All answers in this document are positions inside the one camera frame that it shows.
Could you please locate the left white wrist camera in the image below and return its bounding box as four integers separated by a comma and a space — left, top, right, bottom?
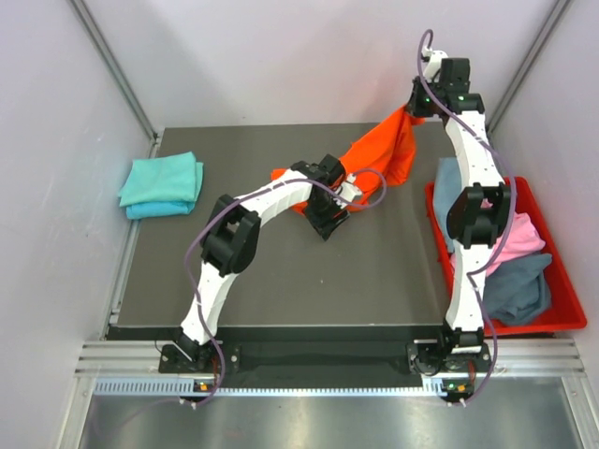
334, 174, 362, 209

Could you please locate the orange t shirt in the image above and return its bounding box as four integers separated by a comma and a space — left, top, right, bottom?
270, 106, 426, 217

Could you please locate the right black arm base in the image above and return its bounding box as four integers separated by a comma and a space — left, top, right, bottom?
406, 323, 490, 377

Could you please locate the right corner aluminium post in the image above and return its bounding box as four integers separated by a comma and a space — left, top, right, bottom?
486, 0, 574, 135

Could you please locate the corner aluminium post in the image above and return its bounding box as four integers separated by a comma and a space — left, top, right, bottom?
486, 0, 574, 135
66, 0, 158, 142

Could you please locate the pink t shirt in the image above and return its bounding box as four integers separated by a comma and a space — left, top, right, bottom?
486, 212, 546, 276

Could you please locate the aluminium frame rail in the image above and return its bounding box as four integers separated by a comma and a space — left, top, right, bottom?
75, 338, 585, 377

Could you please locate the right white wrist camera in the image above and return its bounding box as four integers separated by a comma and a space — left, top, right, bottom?
418, 47, 447, 83

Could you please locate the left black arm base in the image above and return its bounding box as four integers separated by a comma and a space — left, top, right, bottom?
153, 340, 242, 375

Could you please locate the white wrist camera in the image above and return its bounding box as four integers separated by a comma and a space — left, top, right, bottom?
418, 47, 447, 83
334, 174, 362, 209

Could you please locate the left corner aluminium post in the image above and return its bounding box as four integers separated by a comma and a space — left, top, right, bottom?
66, 0, 158, 142

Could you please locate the purple cable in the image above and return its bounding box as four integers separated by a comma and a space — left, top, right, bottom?
416, 29, 518, 407
183, 167, 387, 407

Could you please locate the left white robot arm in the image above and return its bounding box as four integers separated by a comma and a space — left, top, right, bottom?
179, 156, 362, 371

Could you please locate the red plastic bin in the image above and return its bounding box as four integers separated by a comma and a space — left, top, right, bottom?
424, 177, 587, 336

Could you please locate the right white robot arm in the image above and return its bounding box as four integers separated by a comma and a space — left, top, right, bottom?
408, 50, 514, 370

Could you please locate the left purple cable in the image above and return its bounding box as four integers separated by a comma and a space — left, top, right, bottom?
183, 167, 387, 407

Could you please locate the folded teal t shirt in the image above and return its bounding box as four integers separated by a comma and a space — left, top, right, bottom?
118, 152, 204, 207

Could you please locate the slotted grey cable duct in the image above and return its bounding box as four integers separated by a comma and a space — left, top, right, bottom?
93, 376, 474, 398

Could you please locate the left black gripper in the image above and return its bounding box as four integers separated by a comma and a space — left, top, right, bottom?
301, 189, 349, 240

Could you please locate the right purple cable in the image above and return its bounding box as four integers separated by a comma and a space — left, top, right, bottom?
416, 29, 518, 407

